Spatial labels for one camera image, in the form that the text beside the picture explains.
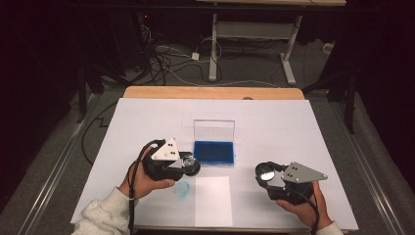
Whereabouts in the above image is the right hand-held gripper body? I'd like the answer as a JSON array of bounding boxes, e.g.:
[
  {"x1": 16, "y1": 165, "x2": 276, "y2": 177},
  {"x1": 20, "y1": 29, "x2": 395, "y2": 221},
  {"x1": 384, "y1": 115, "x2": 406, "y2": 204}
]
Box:
[{"x1": 266, "y1": 162, "x2": 329, "y2": 207}]

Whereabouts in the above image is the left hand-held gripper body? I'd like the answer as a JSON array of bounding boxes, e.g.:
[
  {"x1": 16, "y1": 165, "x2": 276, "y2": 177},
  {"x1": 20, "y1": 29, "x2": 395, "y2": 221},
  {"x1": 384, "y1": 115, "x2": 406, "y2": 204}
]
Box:
[{"x1": 141, "y1": 137, "x2": 194, "y2": 182}]

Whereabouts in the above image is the blue ink pad box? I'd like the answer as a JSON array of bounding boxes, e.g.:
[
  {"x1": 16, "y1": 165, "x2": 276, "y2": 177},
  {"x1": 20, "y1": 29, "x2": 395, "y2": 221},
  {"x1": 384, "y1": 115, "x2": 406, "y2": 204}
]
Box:
[{"x1": 193, "y1": 118, "x2": 236, "y2": 167}]

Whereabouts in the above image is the person's right hand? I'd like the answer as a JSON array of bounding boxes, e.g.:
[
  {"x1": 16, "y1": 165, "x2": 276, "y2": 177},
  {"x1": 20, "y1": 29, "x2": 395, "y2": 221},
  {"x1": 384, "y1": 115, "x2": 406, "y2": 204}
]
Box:
[{"x1": 276, "y1": 180, "x2": 327, "y2": 231}]

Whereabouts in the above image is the person's left hand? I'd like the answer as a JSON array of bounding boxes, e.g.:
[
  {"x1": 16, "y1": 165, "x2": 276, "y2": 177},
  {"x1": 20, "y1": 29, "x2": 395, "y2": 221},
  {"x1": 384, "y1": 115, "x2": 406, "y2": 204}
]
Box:
[{"x1": 117, "y1": 145, "x2": 176, "y2": 201}]

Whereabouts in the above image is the large white table cover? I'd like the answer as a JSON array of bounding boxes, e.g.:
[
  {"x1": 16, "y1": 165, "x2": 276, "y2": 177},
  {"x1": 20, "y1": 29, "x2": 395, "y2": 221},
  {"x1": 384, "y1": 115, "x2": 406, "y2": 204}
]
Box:
[{"x1": 70, "y1": 97, "x2": 359, "y2": 232}]

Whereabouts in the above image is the white paper sheet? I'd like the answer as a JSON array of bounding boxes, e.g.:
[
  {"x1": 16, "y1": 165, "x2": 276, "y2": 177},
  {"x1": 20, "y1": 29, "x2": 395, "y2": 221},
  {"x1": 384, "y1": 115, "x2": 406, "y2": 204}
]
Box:
[{"x1": 194, "y1": 176, "x2": 234, "y2": 228}]

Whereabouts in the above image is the black metal stand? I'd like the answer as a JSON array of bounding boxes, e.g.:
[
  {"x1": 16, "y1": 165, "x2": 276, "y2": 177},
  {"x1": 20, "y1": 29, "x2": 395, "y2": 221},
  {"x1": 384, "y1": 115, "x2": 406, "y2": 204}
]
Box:
[
  {"x1": 302, "y1": 70, "x2": 358, "y2": 135},
  {"x1": 76, "y1": 67, "x2": 88, "y2": 124}
]

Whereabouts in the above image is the light desk top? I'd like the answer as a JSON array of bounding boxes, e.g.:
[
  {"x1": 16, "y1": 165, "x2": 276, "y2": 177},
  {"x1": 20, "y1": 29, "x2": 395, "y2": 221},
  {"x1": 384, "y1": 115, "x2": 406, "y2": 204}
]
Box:
[{"x1": 195, "y1": 0, "x2": 347, "y2": 8}]

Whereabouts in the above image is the right hand-held gripper cable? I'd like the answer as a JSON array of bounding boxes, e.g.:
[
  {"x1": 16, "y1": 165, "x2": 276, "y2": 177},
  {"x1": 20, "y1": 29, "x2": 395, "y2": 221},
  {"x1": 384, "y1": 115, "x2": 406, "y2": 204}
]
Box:
[{"x1": 293, "y1": 190, "x2": 321, "y2": 235}]

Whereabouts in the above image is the hand-held gripper cable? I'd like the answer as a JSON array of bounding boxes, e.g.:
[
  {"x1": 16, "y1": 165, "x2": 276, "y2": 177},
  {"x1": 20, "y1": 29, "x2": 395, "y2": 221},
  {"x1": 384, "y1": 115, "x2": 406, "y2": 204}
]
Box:
[
  {"x1": 293, "y1": 190, "x2": 321, "y2": 235},
  {"x1": 127, "y1": 139, "x2": 165, "y2": 235}
]

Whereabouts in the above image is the left hand-held gripper cable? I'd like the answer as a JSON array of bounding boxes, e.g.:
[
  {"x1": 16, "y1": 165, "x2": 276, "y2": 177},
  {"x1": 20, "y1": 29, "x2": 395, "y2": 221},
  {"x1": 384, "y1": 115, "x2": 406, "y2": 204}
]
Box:
[{"x1": 127, "y1": 139, "x2": 165, "y2": 235}]

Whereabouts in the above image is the metal floor rail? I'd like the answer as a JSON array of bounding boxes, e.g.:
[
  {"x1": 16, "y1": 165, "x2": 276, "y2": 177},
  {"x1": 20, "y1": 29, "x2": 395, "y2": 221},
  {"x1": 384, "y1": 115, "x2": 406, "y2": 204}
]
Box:
[
  {"x1": 329, "y1": 101, "x2": 407, "y2": 235},
  {"x1": 16, "y1": 94, "x2": 99, "y2": 235}
]

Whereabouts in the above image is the long white cable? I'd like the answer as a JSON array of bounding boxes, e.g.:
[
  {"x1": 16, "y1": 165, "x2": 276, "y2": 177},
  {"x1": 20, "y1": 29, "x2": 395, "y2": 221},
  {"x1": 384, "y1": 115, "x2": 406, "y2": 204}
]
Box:
[{"x1": 167, "y1": 68, "x2": 282, "y2": 89}]

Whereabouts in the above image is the black floor cable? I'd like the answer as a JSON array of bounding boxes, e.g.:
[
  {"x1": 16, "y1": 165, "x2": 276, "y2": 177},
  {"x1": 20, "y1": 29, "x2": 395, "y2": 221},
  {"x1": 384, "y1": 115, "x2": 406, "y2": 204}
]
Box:
[{"x1": 80, "y1": 101, "x2": 118, "y2": 165}]

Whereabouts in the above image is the bundle of black cables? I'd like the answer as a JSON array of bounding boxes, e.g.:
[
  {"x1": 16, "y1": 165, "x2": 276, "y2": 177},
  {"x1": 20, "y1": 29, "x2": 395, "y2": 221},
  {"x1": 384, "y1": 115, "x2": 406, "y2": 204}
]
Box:
[{"x1": 140, "y1": 23, "x2": 223, "y2": 86}]

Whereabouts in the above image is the white metal desk frame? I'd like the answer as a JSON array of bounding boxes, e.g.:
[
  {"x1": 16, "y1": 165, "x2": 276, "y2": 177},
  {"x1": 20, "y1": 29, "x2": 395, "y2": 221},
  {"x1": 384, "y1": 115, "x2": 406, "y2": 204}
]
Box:
[{"x1": 208, "y1": 13, "x2": 303, "y2": 86}]

